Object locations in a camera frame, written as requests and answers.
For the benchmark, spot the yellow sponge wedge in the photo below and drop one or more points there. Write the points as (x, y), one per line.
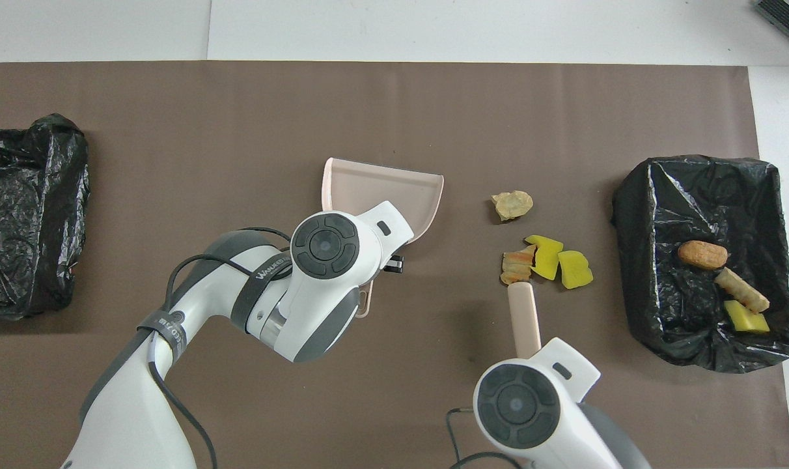
(746, 317)

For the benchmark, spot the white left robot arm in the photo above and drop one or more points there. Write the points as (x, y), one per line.
(303, 306)

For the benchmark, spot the black bag lined bin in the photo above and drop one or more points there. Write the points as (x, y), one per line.
(30, 195)
(694, 195)

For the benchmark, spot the pale crumpled bread lump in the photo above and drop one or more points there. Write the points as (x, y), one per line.
(512, 205)

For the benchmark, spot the yellow sponge chunk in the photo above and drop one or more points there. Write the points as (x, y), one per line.
(575, 270)

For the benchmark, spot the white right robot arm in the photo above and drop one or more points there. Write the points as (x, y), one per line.
(567, 391)

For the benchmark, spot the brown paper table mat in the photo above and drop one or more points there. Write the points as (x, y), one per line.
(173, 130)

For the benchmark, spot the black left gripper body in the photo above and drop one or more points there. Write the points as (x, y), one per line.
(394, 264)

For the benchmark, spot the orange striped bread slice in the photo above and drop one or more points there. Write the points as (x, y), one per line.
(741, 290)

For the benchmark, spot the beige hand brush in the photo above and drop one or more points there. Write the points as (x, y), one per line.
(525, 319)

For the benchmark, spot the small striped bread piece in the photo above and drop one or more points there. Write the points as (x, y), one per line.
(515, 267)

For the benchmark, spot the brown bread bun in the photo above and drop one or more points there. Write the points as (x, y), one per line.
(702, 255)

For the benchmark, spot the notched yellow sponge piece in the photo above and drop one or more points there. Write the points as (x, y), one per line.
(548, 255)

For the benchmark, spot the pale pink plastic dustpan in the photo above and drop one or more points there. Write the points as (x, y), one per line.
(381, 189)

